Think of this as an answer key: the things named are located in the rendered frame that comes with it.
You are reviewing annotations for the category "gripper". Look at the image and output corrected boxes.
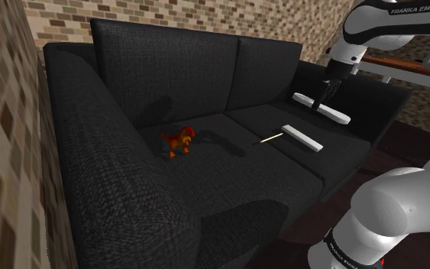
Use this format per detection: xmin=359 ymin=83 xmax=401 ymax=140
xmin=312 ymin=58 xmax=351 ymax=112

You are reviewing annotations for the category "long white rounded remote control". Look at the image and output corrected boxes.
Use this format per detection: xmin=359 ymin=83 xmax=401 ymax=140
xmin=292 ymin=92 xmax=352 ymax=126

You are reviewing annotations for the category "flat white rectangular remote control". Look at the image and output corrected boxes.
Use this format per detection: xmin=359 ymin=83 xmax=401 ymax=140
xmin=281 ymin=124 xmax=325 ymax=153

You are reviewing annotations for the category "thin tan wooden stick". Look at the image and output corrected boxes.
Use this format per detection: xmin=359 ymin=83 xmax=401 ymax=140
xmin=252 ymin=132 xmax=285 ymax=145

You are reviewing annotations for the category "white table with brown top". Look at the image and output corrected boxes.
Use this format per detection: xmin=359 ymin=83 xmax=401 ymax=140
xmin=358 ymin=49 xmax=430 ymax=170

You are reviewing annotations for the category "black fabric sofa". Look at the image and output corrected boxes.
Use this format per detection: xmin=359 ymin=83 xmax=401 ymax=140
xmin=43 ymin=18 xmax=413 ymax=269

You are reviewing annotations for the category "orange and red toy dinosaur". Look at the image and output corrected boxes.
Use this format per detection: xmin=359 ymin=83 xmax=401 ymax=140
xmin=160 ymin=125 xmax=196 ymax=159

